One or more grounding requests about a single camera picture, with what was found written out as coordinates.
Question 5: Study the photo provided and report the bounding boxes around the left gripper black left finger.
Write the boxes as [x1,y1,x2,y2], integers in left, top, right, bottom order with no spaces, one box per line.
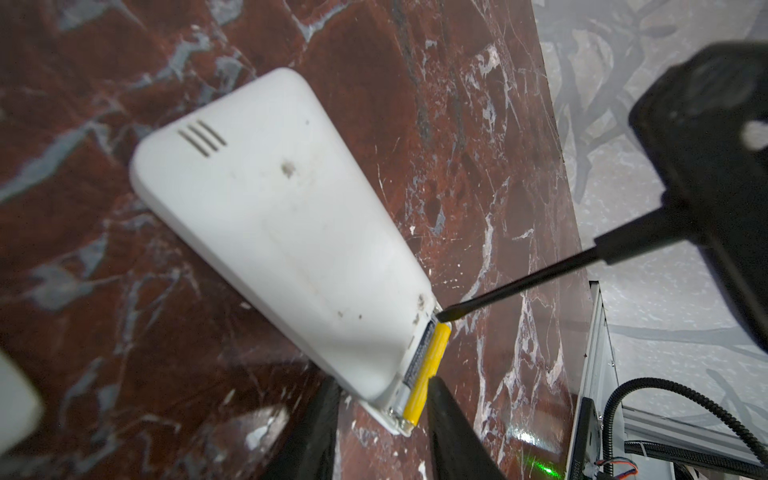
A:
[261,377,341,479]

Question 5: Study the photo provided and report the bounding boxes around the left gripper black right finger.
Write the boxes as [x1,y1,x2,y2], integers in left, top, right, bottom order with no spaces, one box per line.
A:
[427,376,505,480]

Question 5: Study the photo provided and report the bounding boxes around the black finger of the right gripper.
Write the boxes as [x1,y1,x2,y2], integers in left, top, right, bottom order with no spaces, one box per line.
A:
[629,41,767,350]

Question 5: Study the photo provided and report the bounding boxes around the pink handled screwdriver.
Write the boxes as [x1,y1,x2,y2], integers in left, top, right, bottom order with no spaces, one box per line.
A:
[437,206,701,323]

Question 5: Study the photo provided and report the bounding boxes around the white remote control yellow buttons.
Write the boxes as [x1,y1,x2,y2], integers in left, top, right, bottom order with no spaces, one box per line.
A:
[129,68,440,436]

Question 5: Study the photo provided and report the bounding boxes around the yellow battery in remote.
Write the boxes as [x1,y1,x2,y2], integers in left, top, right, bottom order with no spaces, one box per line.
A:
[402,322,452,432]

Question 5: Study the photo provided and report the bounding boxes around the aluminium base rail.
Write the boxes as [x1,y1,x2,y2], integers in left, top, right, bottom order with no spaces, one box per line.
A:
[565,281,619,479]

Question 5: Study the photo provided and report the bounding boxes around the left black corrugated cable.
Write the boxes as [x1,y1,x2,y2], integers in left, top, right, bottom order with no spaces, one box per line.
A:
[599,376,768,480]

